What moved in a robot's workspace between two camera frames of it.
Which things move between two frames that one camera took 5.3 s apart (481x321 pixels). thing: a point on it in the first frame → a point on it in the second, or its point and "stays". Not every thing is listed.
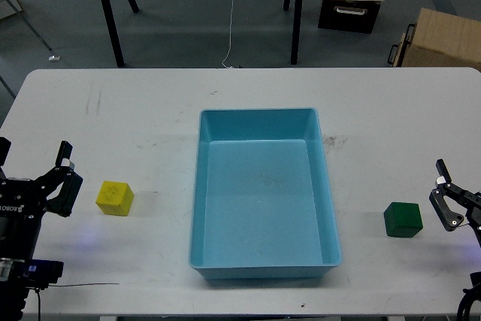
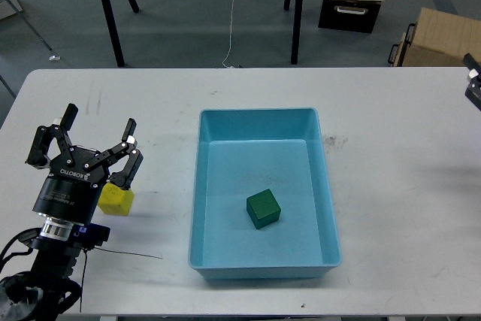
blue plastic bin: (261, 204) stays
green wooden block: (403, 219) → (263, 209)
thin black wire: (83, 284) → (125, 252)
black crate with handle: (352, 16) stays
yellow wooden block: (115, 198) stays
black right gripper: (449, 219) → (473, 91)
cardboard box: (444, 40) stays
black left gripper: (22, 201) → (70, 192)
